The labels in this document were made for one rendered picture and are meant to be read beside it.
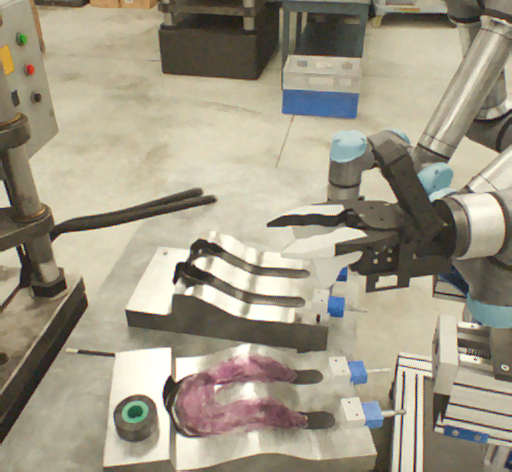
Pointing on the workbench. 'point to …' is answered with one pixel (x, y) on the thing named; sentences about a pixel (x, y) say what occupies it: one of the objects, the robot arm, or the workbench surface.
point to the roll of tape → (133, 428)
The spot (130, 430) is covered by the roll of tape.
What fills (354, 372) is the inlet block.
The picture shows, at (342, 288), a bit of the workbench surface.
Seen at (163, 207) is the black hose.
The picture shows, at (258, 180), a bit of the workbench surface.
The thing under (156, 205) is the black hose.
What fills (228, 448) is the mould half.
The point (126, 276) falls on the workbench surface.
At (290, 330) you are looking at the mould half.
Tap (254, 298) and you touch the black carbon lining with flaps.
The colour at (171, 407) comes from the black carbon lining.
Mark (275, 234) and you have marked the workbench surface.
